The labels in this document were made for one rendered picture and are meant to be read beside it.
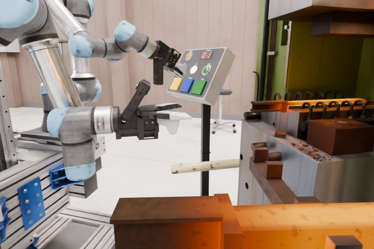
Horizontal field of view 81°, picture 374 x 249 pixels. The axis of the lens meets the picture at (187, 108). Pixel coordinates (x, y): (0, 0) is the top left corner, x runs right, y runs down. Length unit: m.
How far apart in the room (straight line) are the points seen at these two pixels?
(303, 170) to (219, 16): 3.92
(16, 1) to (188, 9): 4.04
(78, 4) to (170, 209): 1.11
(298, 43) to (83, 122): 0.81
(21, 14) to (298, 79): 0.90
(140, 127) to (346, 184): 0.51
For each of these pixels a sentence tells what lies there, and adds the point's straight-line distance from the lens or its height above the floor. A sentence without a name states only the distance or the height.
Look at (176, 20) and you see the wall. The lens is 4.52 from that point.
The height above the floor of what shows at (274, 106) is 0.99.
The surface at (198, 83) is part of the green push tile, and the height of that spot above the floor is 1.03.
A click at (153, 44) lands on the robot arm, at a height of 1.20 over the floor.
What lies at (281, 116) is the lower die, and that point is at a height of 0.96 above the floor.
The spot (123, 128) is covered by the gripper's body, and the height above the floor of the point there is 0.96.
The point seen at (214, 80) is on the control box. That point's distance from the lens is 1.05.
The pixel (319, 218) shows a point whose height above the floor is 1.01.
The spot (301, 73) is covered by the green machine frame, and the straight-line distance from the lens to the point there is 1.01.
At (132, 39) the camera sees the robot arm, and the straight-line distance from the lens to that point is 0.86.
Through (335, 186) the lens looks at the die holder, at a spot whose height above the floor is 0.85.
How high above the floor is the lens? 1.13
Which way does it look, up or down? 12 degrees down
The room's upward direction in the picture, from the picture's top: straight up
